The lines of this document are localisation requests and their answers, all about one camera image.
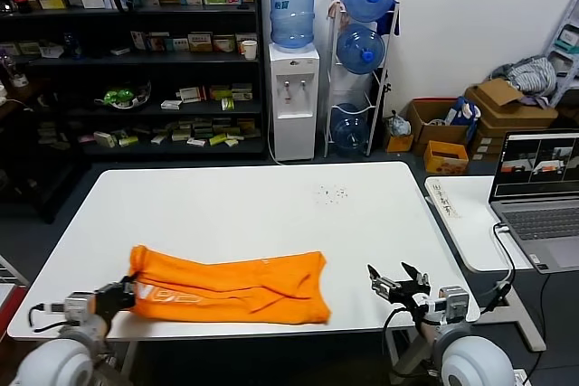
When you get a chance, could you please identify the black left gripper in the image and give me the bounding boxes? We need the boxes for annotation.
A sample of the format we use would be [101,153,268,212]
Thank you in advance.
[95,274,139,320]

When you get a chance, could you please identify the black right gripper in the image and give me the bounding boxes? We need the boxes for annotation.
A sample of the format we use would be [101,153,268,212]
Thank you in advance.
[366,261,432,311]

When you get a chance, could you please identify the orange t-shirt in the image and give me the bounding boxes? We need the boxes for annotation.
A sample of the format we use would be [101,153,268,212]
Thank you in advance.
[128,244,333,326]

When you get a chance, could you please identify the grey striped clothes pile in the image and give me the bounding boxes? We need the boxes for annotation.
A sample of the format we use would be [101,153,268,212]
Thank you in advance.
[490,55,560,111]

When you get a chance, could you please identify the white side table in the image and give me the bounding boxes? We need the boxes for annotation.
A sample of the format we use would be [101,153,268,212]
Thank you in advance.
[423,175,548,353]

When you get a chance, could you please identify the handwritten paper label strip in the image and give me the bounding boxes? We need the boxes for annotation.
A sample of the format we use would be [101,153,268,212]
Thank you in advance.
[431,179,460,220]

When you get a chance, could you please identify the grey metal cart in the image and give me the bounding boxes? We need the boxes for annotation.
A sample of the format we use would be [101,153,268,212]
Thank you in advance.
[0,251,30,310]

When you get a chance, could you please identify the small orange cardboard box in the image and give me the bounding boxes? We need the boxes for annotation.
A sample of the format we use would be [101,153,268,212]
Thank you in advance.
[423,140,470,175]

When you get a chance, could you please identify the small yellow cardboard box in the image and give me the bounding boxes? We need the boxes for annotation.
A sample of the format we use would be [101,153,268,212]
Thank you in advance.
[384,132,415,154]

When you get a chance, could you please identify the white green carton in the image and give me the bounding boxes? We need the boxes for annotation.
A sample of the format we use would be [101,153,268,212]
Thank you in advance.
[92,130,118,148]

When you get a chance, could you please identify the open brown cardboard box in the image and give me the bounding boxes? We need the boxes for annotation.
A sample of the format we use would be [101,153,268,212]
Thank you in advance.
[407,98,470,156]

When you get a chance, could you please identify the grey laptop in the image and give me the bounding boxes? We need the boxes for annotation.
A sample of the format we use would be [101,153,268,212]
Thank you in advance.
[489,129,579,276]

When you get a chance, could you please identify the grey plastic bag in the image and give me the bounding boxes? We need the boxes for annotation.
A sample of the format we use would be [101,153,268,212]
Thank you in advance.
[385,111,413,138]

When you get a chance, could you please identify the stacked labelled cardboard boxes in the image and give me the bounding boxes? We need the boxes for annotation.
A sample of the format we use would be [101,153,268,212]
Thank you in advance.
[469,125,509,163]

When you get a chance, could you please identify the white water dispenser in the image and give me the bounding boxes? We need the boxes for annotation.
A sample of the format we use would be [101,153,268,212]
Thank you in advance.
[268,42,320,162]

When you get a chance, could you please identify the blue white package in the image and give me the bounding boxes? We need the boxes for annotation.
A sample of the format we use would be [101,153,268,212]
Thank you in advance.
[446,96,482,143]

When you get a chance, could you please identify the green snack packets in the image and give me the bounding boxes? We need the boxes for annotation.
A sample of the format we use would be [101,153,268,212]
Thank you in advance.
[102,87,138,107]

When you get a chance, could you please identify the black white bowl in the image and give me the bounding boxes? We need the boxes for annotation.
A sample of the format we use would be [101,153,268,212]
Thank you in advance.
[93,81,153,111]

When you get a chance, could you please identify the black slender pump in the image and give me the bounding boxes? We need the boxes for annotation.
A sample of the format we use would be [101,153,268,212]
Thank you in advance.
[381,68,392,109]

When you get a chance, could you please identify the stacked brown yellow boxes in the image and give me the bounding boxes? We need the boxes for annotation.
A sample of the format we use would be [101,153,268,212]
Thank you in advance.
[234,118,261,139]

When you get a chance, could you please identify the white red striped box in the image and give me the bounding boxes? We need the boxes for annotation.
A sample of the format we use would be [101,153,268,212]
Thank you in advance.
[176,86,204,103]

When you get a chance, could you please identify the large cardboard box with flap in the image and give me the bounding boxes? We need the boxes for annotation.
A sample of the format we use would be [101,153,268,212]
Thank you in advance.
[464,78,560,134]

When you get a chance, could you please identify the black metal shelving unit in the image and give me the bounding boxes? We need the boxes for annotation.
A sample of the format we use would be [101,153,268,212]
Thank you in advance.
[0,0,266,162]

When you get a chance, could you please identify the orange picture medicine box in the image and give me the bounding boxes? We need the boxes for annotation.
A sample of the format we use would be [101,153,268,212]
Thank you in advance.
[146,33,171,52]

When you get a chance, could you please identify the dark blue bottle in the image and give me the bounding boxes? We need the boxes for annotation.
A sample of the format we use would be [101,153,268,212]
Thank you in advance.
[62,33,83,60]

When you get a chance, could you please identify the orange framed medicine box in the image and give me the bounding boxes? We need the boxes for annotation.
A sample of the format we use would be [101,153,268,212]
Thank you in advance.
[186,32,213,52]

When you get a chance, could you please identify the beige brown medicine box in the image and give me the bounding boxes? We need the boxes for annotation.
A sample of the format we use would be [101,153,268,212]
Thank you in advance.
[233,33,257,53]

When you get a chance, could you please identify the blue water jug with label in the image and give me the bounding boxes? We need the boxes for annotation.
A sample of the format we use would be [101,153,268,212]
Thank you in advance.
[268,0,318,54]

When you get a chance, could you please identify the grey storage rack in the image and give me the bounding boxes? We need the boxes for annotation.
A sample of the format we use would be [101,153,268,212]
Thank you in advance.
[545,0,579,107]

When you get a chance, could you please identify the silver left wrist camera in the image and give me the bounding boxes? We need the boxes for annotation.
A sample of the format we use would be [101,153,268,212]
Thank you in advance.
[43,293,96,324]

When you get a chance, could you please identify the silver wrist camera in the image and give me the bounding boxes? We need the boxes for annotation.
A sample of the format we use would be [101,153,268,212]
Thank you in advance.
[436,285,470,323]
[43,293,96,324]

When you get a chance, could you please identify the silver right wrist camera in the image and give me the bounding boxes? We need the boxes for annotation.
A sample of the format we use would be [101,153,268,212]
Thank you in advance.
[436,285,470,323]

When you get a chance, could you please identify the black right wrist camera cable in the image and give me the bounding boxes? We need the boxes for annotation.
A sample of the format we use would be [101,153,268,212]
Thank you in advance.
[381,306,424,381]

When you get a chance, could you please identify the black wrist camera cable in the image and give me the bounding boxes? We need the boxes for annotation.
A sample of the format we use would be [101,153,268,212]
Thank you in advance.
[381,306,424,381]
[28,302,69,329]

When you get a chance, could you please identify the black plug with cable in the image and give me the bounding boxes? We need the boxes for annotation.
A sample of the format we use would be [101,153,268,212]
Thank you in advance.
[479,283,515,315]

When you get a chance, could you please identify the black left wrist camera cable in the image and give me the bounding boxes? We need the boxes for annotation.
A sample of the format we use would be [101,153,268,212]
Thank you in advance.
[28,302,69,329]

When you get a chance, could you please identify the white laptop cable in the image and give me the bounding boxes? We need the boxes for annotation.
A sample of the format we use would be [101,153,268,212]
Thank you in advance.
[493,222,517,290]

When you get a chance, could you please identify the black laptop power cable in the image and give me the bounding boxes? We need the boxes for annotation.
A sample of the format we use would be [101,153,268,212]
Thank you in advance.
[527,273,558,386]

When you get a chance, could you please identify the white dispenser power cable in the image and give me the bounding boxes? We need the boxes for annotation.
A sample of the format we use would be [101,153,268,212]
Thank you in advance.
[267,105,289,166]

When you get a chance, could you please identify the white wire jug rack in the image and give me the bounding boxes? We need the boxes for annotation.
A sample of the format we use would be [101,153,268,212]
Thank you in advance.
[322,0,401,158]

